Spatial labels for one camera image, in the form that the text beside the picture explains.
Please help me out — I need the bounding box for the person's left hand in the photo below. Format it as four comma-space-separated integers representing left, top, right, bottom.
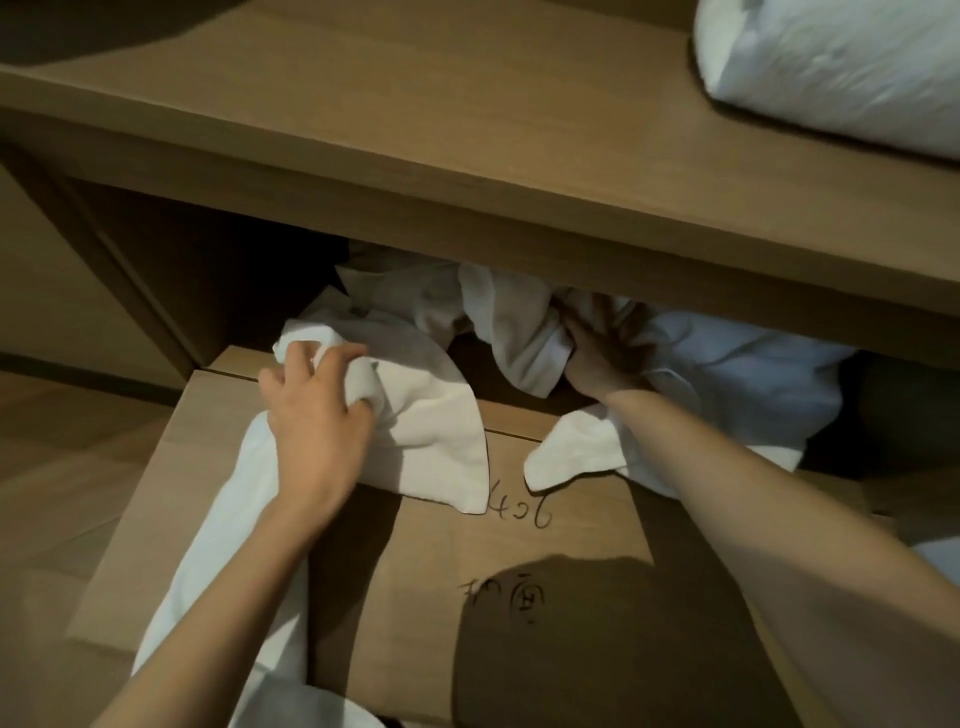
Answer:
258, 343, 376, 519

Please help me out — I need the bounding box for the person's right hand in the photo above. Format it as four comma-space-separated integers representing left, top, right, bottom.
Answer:
558, 296, 654, 403

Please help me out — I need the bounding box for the large white towel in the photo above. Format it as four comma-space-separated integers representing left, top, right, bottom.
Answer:
133, 298, 490, 728

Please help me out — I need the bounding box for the wooden cabinet flap door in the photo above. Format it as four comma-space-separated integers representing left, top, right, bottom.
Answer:
65, 365, 804, 728

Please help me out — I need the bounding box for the person's right forearm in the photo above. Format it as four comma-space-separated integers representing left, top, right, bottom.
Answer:
599, 386, 960, 728

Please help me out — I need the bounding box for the person's left forearm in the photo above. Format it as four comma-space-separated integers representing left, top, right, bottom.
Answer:
89, 487, 354, 728

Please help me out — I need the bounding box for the wooden vanity base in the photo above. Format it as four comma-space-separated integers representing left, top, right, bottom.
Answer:
0, 161, 189, 384

